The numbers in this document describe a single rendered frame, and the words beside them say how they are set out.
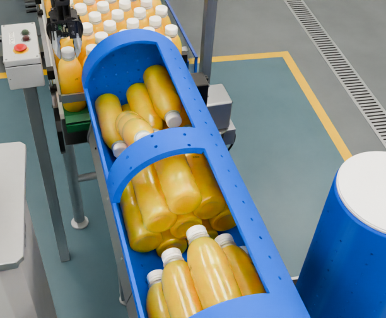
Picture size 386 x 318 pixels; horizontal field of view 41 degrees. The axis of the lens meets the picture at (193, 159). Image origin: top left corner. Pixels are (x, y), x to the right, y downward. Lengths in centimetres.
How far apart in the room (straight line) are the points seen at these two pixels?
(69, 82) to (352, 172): 83
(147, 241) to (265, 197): 158
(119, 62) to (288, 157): 162
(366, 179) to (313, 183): 144
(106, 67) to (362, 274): 85
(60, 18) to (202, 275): 81
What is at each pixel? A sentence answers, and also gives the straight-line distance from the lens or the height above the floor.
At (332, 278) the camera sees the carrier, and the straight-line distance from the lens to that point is 143.
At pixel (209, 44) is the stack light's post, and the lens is 195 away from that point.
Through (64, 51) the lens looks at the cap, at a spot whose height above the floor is 110.
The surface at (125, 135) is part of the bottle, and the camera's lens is 116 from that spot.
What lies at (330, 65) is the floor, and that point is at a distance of 366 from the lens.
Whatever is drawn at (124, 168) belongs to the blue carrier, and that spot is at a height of 118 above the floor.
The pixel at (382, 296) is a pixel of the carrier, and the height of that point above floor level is 79.
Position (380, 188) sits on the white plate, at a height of 104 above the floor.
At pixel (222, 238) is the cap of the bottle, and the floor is 113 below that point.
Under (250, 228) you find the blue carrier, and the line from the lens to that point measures 93.
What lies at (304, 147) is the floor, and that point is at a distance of 294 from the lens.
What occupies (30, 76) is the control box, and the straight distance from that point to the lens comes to 157.
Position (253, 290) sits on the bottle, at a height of 115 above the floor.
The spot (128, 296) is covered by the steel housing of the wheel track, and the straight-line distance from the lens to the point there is 124.
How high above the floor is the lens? 193
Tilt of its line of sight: 44 degrees down
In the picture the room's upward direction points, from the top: 4 degrees clockwise
